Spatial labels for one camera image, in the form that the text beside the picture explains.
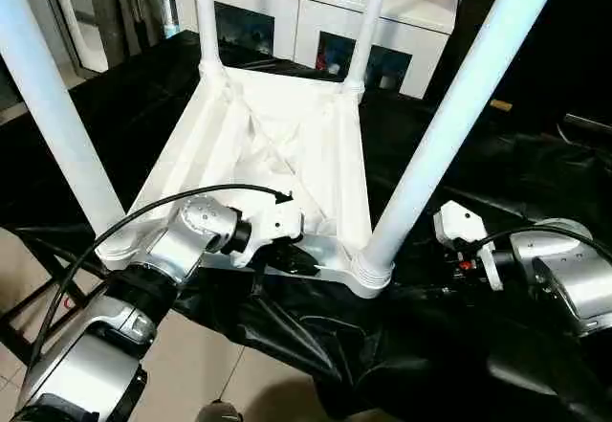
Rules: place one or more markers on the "white plastic table top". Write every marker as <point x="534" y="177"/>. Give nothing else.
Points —
<point x="296" y="106"/>

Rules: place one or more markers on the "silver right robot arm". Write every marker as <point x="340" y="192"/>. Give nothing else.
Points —
<point x="564" y="269"/>

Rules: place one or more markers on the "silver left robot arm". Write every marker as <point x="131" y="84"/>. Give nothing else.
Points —
<point x="191" y="230"/>

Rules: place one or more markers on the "black mat cover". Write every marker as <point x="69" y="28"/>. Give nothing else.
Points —
<point x="430" y="345"/>

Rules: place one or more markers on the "small tan block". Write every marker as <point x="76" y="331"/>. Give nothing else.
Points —
<point x="501" y="104"/>

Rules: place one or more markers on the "long black pole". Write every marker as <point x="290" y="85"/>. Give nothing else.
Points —
<point x="588" y="120"/>

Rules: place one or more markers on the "small white cup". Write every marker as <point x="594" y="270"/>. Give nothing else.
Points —
<point x="334" y="65"/>
<point x="385" y="81"/>

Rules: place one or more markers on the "red item in cabinet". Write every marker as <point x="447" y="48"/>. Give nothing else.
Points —
<point x="324" y="56"/>

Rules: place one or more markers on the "white cabinet with glass doors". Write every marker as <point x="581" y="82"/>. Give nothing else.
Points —
<point x="287" y="15"/>

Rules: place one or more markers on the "black metal stand leg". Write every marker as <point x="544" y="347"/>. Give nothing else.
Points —
<point x="24" y="340"/>

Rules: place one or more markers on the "grey metal rack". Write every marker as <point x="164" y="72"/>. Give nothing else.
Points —
<point x="119" y="20"/>

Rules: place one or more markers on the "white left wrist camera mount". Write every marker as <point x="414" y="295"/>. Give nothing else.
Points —
<point x="282" y="221"/>

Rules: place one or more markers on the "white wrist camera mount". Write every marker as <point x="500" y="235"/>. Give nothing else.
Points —
<point x="282" y="221"/>
<point x="459" y="221"/>

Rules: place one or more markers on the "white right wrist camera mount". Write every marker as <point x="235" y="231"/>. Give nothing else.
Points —
<point x="459" y="221"/>

